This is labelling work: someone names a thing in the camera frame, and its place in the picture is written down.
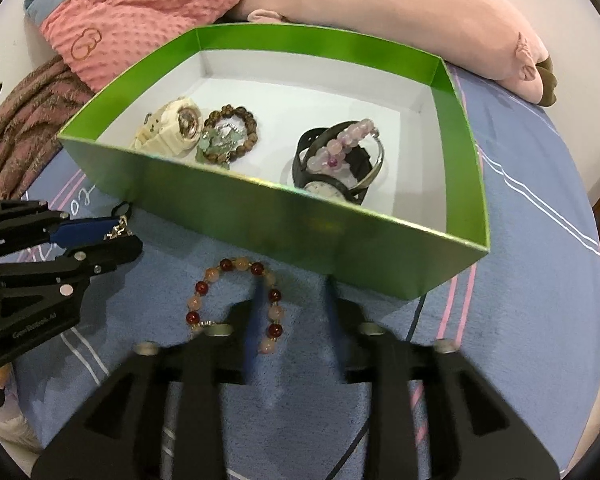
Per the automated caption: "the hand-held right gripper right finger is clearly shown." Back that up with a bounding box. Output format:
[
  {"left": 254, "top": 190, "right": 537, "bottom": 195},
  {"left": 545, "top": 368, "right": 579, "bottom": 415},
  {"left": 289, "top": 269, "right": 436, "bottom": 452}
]
[{"left": 324, "top": 280, "right": 562, "bottom": 480}]

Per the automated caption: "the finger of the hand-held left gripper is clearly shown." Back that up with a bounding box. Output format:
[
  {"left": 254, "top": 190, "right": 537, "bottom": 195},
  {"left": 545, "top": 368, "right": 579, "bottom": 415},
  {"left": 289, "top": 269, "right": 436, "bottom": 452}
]
[
  {"left": 0, "top": 199, "right": 120, "bottom": 261},
  {"left": 0, "top": 236, "right": 144, "bottom": 288}
]

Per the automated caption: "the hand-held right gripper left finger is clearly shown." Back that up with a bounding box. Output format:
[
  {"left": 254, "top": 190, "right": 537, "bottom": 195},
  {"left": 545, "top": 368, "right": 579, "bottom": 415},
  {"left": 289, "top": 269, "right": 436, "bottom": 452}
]
[{"left": 30, "top": 277, "right": 272, "bottom": 480}]

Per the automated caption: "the silver chain bracelet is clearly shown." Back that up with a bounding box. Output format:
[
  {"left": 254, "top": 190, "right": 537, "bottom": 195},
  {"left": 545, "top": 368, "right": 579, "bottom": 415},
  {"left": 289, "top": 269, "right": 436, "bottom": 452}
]
[{"left": 102, "top": 201, "right": 134, "bottom": 242}]

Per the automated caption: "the red orange bead bracelet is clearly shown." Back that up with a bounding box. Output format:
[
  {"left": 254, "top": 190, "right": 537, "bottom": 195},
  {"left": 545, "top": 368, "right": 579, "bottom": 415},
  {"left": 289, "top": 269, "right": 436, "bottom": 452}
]
[{"left": 185, "top": 257, "right": 286, "bottom": 357}]

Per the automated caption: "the cream wrist watch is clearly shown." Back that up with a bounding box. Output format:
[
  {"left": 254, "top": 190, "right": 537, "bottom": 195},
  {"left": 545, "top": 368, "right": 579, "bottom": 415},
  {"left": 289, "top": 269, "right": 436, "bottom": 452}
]
[{"left": 129, "top": 97, "right": 203, "bottom": 159}]

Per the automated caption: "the green jade flower bracelet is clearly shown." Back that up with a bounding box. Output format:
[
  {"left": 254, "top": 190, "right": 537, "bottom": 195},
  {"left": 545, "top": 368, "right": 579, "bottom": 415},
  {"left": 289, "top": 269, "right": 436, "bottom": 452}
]
[{"left": 194, "top": 122, "right": 244, "bottom": 167}]

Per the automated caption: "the green cardboard box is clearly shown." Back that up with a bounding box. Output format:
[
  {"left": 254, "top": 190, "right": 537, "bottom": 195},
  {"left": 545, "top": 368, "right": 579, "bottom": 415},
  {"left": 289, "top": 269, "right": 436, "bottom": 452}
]
[{"left": 57, "top": 22, "right": 492, "bottom": 302}]

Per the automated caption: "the brown wooden bead bracelet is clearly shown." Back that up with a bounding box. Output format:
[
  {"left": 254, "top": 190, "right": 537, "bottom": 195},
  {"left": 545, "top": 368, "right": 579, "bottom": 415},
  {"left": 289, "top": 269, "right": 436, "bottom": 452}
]
[{"left": 199, "top": 104, "right": 259, "bottom": 166}]

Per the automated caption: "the black wrist watch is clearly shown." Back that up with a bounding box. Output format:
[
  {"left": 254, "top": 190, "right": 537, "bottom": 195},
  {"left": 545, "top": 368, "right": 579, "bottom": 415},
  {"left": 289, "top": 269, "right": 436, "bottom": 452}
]
[{"left": 289, "top": 127, "right": 377, "bottom": 207}]

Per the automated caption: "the silver metal bangle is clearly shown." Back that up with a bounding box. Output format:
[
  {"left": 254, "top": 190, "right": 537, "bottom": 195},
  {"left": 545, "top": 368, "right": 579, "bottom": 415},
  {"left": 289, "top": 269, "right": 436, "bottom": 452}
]
[{"left": 349, "top": 129, "right": 386, "bottom": 192}]

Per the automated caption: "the pink purple bead bracelet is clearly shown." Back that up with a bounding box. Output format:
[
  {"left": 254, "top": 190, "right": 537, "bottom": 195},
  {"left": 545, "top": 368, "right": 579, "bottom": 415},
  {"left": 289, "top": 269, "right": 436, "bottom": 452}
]
[{"left": 304, "top": 118, "right": 377, "bottom": 175}]

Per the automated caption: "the brown patterned blanket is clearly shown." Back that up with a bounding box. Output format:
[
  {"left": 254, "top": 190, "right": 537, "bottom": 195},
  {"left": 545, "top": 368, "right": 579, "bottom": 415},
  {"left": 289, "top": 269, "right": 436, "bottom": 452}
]
[{"left": 0, "top": 55, "right": 95, "bottom": 202}]

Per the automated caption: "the pink dotted animal pillow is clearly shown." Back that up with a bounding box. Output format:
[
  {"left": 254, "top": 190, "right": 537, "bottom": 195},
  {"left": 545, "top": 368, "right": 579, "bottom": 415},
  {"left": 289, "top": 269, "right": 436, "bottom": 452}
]
[{"left": 23, "top": 0, "right": 303, "bottom": 95}]

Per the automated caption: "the pink plush pig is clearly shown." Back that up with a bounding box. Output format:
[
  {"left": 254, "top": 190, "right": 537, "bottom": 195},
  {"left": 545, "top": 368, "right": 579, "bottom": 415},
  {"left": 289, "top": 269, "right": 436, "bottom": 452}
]
[{"left": 230, "top": 0, "right": 562, "bottom": 107}]

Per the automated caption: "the black cable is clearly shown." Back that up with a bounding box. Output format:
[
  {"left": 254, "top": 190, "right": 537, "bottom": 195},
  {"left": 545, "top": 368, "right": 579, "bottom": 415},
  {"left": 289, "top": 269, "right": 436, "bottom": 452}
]
[{"left": 327, "top": 294, "right": 429, "bottom": 480}]

